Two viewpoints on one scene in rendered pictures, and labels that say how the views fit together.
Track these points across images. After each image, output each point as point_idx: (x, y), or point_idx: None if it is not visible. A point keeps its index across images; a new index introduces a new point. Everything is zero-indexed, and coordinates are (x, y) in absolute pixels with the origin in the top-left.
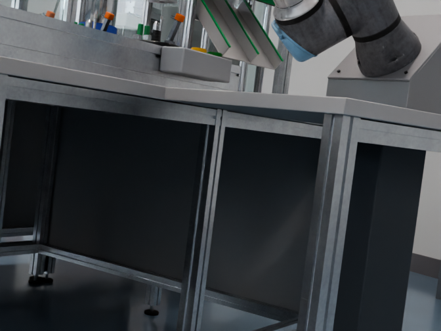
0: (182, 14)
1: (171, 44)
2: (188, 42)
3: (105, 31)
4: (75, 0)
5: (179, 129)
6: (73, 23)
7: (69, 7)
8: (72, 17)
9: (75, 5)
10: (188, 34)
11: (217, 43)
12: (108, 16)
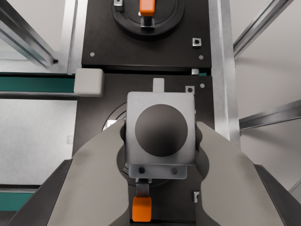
0: (148, 213)
1: (135, 186)
2: (280, 120)
3: (148, 21)
4: (5, 27)
5: None
6: (36, 52)
7: (3, 37)
8: (25, 47)
9: (15, 33)
10: (289, 115)
11: (298, 193)
12: (139, 11)
